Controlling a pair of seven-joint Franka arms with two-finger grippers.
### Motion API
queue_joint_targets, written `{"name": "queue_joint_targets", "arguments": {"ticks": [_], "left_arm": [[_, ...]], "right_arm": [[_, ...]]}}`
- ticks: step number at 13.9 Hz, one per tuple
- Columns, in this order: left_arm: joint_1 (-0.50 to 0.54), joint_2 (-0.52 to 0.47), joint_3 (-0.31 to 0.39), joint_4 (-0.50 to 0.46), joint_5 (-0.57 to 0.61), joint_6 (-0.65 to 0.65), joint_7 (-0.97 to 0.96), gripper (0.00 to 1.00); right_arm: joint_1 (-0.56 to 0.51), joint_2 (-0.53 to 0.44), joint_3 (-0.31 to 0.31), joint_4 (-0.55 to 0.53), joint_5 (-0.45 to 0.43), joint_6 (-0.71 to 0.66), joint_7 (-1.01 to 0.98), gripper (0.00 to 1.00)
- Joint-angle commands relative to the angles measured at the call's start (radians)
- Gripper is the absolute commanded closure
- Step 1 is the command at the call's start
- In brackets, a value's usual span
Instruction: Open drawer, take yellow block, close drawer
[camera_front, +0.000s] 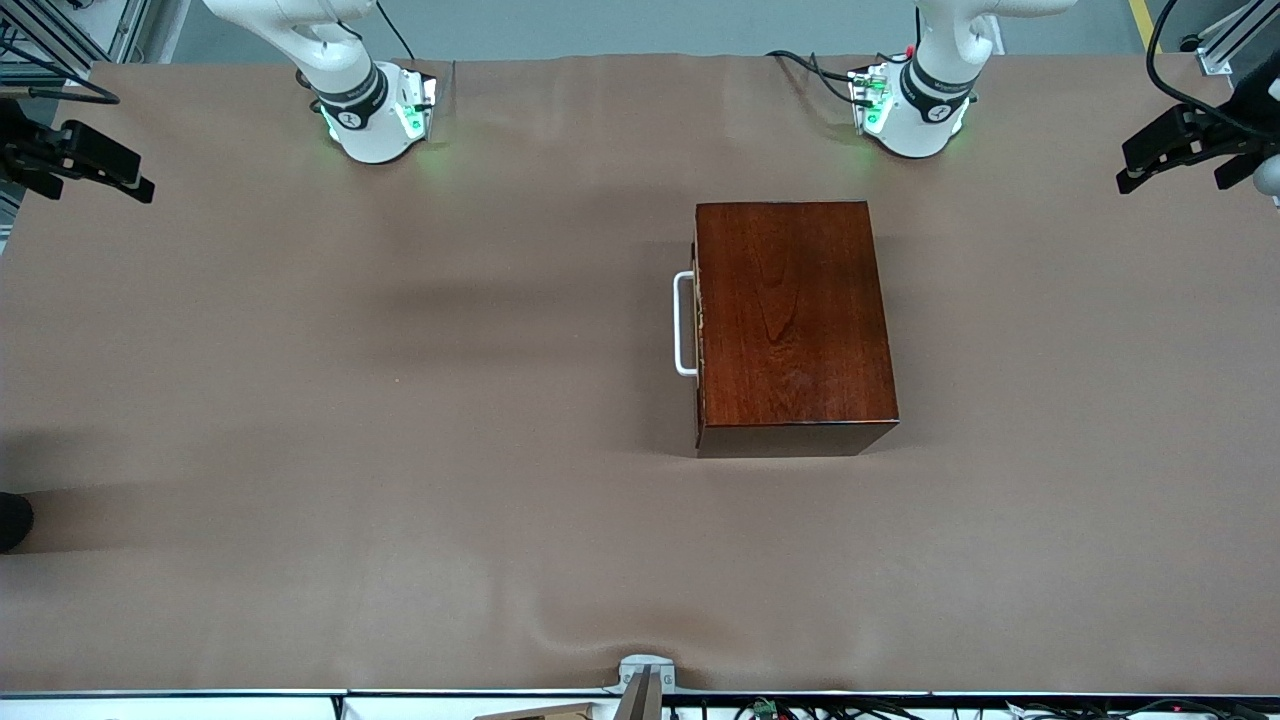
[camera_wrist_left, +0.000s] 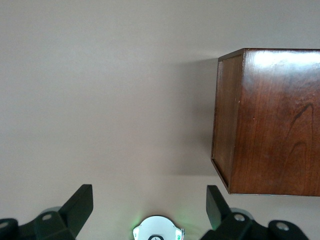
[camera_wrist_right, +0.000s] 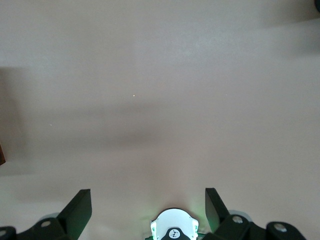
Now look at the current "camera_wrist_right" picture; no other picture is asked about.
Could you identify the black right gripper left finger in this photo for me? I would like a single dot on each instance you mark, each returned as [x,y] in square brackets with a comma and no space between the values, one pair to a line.
[75,217]

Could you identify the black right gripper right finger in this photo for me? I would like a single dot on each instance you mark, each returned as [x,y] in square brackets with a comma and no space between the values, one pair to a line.
[215,212]

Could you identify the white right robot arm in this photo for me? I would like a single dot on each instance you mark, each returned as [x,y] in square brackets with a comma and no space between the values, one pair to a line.
[173,220]

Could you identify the dark red wooden cabinet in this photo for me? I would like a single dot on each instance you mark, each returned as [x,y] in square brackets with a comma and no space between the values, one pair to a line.
[1,155]

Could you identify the brown table cover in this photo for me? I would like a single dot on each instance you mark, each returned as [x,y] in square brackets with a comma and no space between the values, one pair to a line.
[160,75]

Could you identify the black round object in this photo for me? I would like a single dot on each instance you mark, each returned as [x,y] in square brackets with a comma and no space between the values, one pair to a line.
[317,4]

